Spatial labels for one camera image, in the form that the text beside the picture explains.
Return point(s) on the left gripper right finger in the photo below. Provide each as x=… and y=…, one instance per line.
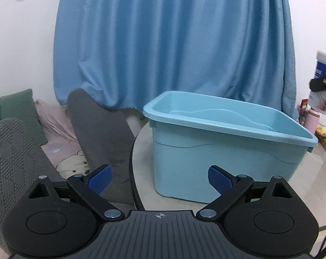
x=231, y=189

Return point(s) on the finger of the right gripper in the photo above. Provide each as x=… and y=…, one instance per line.
x=318, y=84

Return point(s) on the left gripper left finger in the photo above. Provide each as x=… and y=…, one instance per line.
x=87, y=189

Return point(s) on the white jar blue label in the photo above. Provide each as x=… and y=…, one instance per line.
x=317, y=100

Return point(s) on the pink thermos bottle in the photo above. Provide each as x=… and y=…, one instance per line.
x=311, y=120

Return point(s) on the pink bear blanket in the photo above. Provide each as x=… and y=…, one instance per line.
x=63, y=149

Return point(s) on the plate of yellow food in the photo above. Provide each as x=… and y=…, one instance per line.
x=321, y=131

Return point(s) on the light blue plastic bin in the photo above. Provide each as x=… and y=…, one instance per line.
x=192, y=132

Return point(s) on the green cushion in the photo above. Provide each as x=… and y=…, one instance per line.
x=21, y=106

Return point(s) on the blue curtain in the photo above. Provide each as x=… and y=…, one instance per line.
x=124, y=53

